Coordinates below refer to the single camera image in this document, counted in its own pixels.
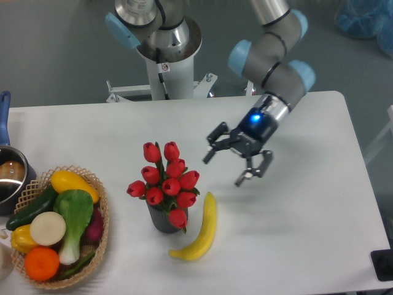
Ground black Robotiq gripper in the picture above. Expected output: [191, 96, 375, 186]
[203, 108, 278, 187]

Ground red tulip bouquet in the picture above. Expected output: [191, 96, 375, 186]
[126, 141, 200, 229]

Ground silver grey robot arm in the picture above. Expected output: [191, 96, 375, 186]
[203, 1, 316, 186]

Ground dark grey ribbed vase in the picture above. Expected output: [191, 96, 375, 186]
[146, 202, 187, 234]

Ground yellow banana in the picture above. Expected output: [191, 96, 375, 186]
[168, 192, 217, 261]

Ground blue plastic bag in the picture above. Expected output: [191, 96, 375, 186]
[334, 1, 392, 57]

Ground purple sweet potato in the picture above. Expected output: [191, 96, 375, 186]
[85, 207, 104, 242]

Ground green bok choy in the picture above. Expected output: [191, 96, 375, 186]
[53, 189, 93, 265]

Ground black device at table edge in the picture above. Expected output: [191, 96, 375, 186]
[370, 249, 392, 281]

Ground yellow squash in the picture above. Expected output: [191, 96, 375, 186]
[50, 170, 100, 203]

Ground green chili pepper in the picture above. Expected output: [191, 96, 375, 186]
[57, 251, 95, 280]

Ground dark green cucumber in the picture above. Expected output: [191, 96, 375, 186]
[6, 185, 58, 231]

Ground woven wicker basket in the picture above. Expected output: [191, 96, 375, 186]
[6, 166, 109, 289]

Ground white round radish slice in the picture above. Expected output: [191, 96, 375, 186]
[30, 211, 66, 246]

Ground orange fruit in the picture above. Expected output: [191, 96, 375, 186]
[24, 246, 60, 281]

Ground yellow bell pepper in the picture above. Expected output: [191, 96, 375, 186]
[11, 224, 39, 254]

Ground white garlic clove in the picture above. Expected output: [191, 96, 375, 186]
[0, 229, 8, 240]

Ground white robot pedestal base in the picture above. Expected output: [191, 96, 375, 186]
[105, 1, 217, 101]

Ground blue handled saucepan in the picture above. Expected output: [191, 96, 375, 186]
[1, 91, 37, 216]

